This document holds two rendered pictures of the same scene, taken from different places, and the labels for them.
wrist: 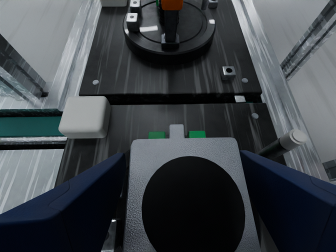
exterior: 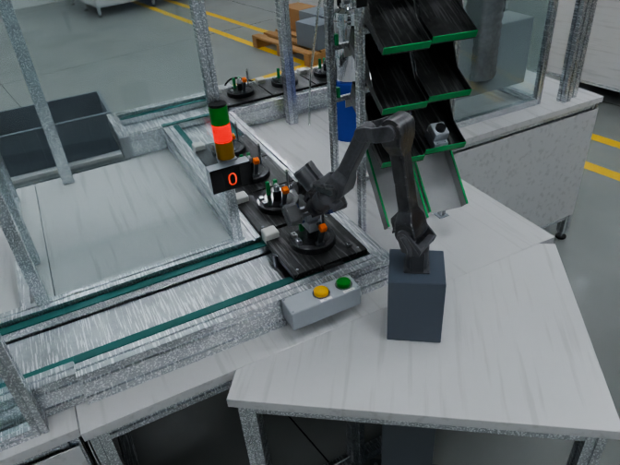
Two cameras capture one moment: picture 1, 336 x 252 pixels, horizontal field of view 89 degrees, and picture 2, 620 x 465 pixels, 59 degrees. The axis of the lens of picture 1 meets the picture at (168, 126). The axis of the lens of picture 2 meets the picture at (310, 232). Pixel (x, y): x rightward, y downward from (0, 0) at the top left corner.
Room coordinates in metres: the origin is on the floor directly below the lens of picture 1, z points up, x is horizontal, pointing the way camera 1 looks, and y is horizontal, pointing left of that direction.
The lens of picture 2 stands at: (-1.25, 0.52, 1.93)
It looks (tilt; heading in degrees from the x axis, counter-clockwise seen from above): 34 degrees down; 337
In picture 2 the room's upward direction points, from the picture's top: 5 degrees counter-clockwise
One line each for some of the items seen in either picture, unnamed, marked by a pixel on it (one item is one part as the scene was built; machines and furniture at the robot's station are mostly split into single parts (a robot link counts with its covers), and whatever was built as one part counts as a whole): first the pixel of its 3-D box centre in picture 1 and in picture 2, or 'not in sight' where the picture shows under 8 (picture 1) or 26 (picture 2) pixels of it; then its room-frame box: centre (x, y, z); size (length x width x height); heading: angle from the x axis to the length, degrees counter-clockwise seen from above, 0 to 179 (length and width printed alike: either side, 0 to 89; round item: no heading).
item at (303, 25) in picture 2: not in sight; (305, 31); (4.95, -2.21, 0.20); 1.20 x 0.80 x 0.41; 11
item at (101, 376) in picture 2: not in sight; (249, 316); (-0.16, 0.26, 0.91); 0.89 x 0.06 x 0.11; 92
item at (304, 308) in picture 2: not in sight; (321, 301); (-0.22, 0.07, 0.93); 0.21 x 0.07 x 0.06; 92
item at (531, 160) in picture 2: not in sight; (461, 174); (0.85, -1.29, 0.43); 1.11 x 0.68 x 0.86; 92
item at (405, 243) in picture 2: not in sight; (416, 237); (-0.35, -0.14, 1.15); 0.09 x 0.07 x 0.06; 119
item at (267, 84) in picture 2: not in sight; (284, 75); (1.35, -0.49, 1.01); 0.24 x 0.24 x 0.13; 2
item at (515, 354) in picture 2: not in sight; (412, 315); (-0.31, -0.17, 0.84); 0.90 x 0.70 x 0.03; 56
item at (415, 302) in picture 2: not in sight; (414, 295); (-0.35, -0.14, 0.96); 0.14 x 0.14 x 0.20; 56
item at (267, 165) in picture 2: not in sight; (249, 164); (0.50, 0.01, 1.01); 0.24 x 0.24 x 0.13; 2
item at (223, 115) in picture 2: not in sight; (219, 113); (0.11, 0.19, 1.39); 0.05 x 0.05 x 0.05
